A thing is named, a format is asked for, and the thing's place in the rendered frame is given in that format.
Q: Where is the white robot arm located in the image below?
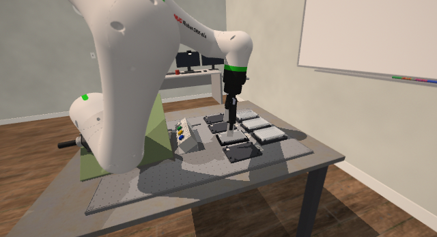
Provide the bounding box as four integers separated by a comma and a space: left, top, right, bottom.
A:
57, 0, 253, 174

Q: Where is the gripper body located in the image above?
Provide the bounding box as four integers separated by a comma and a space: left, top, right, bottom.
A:
224, 83, 242, 105

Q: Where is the white button panel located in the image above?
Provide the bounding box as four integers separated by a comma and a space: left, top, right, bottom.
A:
175, 118, 200, 154

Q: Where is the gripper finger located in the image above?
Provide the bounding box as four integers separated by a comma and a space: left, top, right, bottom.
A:
226, 97, 238, 137
223, 94, 229, 122

